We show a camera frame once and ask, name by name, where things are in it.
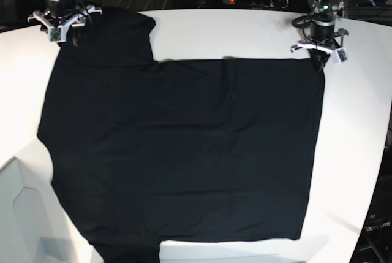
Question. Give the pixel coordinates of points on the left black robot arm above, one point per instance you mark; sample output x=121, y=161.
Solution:
x=323, y=10

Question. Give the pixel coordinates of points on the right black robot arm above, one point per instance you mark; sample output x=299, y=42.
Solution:
x=61, y=15

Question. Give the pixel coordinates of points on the black power strip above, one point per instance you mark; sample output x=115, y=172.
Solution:
x=249, y=4

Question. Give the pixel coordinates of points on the white tray at corner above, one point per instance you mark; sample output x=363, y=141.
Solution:
x=34, y=226

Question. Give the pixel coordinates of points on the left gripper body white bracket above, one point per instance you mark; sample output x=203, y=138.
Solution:
x=325, y=38

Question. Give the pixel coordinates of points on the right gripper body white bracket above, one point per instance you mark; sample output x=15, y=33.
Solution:
x=60, y=16

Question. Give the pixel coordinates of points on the black T-shirt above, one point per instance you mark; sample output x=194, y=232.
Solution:
x=195, y=151

